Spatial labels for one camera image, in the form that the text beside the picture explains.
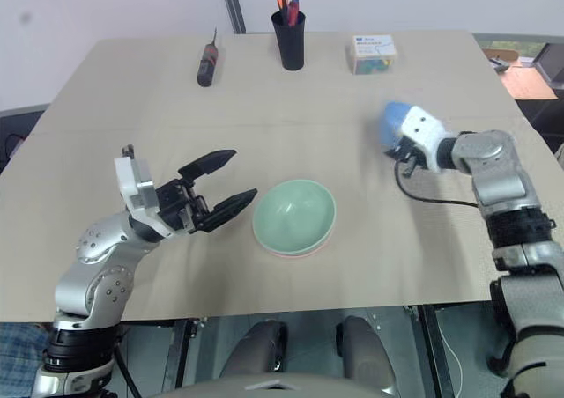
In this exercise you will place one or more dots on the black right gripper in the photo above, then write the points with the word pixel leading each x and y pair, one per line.
pixel 412 153

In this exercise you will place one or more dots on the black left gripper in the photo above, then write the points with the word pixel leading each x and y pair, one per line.
pixel 180 204

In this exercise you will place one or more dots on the blue bowl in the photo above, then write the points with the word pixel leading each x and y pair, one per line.
pixel 392 123

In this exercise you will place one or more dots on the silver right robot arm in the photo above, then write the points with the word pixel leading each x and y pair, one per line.
pixel 498 182

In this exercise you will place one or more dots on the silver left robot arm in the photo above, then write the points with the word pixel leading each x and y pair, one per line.
pixel 101 248

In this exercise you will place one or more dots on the green bowl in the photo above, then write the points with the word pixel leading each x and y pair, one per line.
pixel 293 215

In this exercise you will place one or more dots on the clear box of coloured pins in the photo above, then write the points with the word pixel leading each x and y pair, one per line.
pixel 372 54

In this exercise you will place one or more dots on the black red-banded screwdriver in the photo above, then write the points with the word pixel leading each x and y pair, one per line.
pixel 207 63

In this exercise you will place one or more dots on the brown cardboard box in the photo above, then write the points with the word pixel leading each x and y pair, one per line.
pixel 524 78

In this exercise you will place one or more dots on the black pen cup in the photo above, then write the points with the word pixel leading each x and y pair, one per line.
pixel 290 41

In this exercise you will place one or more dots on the dark monitor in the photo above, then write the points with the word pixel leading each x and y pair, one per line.
pixel 551 65

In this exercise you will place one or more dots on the dark rounded shape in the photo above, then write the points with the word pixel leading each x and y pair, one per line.
pixel 260 349
pixel 363 349

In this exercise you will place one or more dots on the red tool with blue cap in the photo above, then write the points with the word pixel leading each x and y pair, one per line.
pixel 294 10

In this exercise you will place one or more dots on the grey robot torso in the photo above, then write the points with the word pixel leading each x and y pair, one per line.
pixel 273 387

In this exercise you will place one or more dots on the blue plaid cloth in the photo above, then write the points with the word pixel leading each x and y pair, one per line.
pixel 20 354

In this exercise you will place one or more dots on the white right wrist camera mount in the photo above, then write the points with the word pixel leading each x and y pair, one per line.
pixel 423 129

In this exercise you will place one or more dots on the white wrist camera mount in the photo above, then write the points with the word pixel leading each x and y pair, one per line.
pixel 423 129
pixel 132 182

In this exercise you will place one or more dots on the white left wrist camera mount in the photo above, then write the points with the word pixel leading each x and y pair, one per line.
pixel 132 182

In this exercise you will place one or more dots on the black table frame leg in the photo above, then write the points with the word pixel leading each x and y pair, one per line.
pixel 178 349
pixel 434 349

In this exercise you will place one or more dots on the grey wall pillar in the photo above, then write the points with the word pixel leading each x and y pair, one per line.
pixel 232 2

